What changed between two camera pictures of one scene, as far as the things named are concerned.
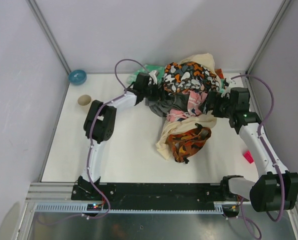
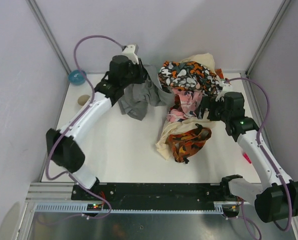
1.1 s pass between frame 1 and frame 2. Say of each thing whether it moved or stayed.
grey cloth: moved
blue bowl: stayed
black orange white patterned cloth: moved
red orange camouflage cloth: stayed
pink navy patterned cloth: stayed
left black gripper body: moved
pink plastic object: stayed
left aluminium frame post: stayed
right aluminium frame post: stayed
